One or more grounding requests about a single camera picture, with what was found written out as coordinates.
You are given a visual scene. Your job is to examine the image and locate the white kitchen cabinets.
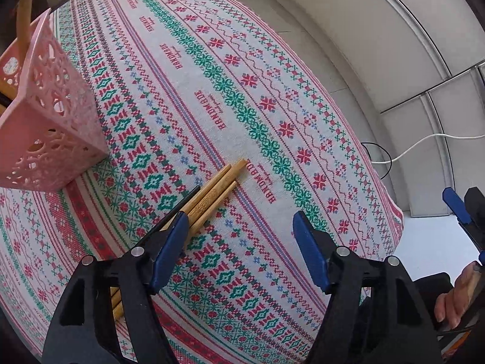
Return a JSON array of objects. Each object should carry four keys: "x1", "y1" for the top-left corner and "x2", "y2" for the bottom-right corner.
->
[{"x1": 234, "y1": 0, "x2": 485, "y2": 217}]

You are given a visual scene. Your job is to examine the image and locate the operator right hand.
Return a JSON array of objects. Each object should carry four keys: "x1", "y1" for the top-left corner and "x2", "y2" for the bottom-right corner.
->
[{"x1": 434, "y1": 261, "x2": 480, "y2": 329}]

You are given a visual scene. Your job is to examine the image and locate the black chopstick with gold band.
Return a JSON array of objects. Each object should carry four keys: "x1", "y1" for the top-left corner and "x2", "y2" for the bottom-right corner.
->
[{"x1": 150, "y1": 186, "x2": 201, "y2": 233}]

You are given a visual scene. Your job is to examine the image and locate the bamboo chopstick on table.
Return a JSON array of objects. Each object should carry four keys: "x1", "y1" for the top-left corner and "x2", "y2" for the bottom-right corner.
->
[
  {"x1": 181, "y1": 164, "x2": 236, "y2": 229},
  {"x1": 121, "y1": 160, "x2": 247, "y2": 295},
  {"x1": 111, "y1": 180, "x2": 239, "y2": 319}
]

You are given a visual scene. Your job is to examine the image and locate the patterned red green tablecloth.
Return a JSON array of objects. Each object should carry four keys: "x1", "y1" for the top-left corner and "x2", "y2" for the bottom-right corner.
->
[{"x1": 1, "y1": 0, "x2": 404, "y2": 363}]

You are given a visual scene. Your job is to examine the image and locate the pink perforated utensil basket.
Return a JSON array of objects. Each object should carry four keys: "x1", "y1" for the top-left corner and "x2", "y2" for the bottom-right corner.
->
[{"x1": 0, "y1": 11, "x2": 109, "y2": 191}]

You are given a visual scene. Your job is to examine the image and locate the white cable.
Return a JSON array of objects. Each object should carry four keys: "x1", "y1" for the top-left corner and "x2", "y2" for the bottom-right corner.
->
[{"x1": 372, "y1": 132, "x2": 485, "y2": 165}]

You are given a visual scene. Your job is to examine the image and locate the black cable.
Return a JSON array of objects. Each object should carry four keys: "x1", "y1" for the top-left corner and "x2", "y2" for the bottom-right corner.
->
[{"x1": 360, "y1": 141, "x2": 397, "y2": 179}]

